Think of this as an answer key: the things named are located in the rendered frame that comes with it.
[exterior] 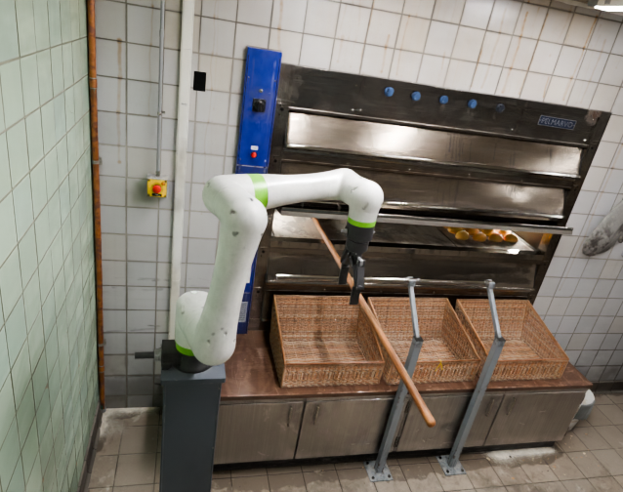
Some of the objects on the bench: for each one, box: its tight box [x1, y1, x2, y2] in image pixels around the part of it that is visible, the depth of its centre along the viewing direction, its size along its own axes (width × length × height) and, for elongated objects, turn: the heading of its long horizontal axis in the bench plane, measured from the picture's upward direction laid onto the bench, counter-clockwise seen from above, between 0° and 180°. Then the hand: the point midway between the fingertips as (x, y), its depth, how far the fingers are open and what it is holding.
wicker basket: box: [451, 299, 569, 382], centre depth 302 cm, size 49×56×28 cm
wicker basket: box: [270, 295, 385, 388], centre depth 271 cm, size 49×56×28 cm
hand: (348, 291), depth 168 cm, fingers open, 13 cm apart
